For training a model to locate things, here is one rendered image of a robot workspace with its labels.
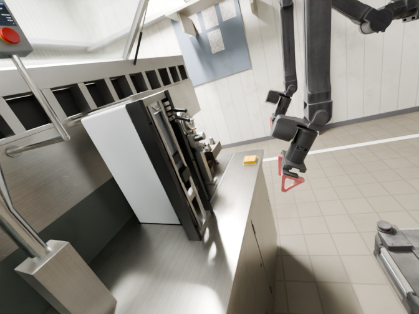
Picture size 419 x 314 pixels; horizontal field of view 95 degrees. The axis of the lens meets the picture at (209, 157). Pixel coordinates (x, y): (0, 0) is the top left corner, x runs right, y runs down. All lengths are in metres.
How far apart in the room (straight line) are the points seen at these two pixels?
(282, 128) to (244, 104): 3.03
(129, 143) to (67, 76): 0.42
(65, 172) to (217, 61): 3.01
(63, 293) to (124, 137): 0.47
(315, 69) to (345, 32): 3.15
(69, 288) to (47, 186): 0.38
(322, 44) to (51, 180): 0.95
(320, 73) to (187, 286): 0.70
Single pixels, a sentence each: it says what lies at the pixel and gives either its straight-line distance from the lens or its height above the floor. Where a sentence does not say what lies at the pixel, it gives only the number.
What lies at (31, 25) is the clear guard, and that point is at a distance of 0.96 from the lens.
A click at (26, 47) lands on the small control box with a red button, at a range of 0.64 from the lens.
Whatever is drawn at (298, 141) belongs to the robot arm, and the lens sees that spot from 0.62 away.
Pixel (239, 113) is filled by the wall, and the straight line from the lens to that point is 3.65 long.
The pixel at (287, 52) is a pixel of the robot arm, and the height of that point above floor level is 1.42.
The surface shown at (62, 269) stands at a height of 1.13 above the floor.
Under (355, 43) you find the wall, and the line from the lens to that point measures 3.77.
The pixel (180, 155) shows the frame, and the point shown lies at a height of 1.22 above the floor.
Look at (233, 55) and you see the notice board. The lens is 3.52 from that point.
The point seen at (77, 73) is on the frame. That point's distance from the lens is 1.09.
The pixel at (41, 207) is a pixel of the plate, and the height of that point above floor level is 1.21.
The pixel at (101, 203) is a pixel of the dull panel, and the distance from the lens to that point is 1.02.
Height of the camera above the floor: 1.45
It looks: 23 degrees down
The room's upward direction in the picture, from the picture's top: 19 degrees counter-clockwise
